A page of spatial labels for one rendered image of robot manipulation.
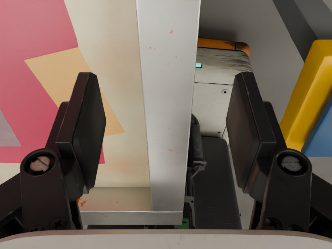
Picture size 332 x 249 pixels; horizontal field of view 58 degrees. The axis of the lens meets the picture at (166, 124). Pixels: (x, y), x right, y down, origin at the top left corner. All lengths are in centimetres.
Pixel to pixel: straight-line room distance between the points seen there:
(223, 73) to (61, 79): 92
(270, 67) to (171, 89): 132
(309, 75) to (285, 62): 123
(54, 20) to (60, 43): 2
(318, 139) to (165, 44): 19
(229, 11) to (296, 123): 103
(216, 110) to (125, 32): 104
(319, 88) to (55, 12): 23
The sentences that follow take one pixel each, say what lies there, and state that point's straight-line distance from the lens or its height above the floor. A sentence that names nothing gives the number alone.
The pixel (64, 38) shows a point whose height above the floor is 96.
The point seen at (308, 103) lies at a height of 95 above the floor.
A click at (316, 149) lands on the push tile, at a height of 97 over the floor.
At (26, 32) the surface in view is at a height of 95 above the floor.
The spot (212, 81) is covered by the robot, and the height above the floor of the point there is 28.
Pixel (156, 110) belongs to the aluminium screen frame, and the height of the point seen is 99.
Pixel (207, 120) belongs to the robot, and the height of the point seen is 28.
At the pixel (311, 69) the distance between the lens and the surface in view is 30.
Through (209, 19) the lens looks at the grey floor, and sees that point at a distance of 132.
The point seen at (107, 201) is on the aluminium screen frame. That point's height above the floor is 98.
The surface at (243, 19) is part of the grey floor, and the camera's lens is 135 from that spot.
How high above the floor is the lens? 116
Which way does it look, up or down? 43 degrees down
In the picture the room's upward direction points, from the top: 180 degrees counter-clockwise
